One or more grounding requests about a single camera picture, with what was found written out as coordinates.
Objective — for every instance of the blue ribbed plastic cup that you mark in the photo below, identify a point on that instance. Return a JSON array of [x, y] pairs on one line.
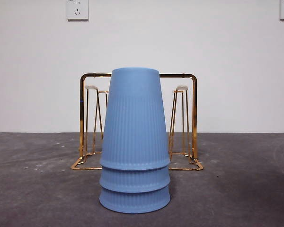
[[135, 113], [135, 179], [135, 200]]

